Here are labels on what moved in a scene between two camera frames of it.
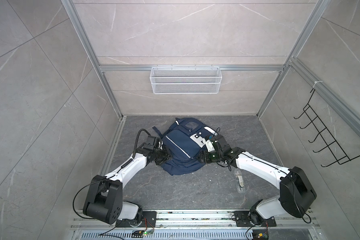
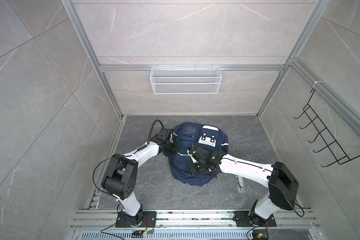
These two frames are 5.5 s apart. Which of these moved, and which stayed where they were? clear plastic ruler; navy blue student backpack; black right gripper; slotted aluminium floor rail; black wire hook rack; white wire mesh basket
Moved: black right gripper; navy blue student backpack
Stayed: black wire hook rack; slotted aluminium floor rail; clear plastic ruler; white wire mesh basket
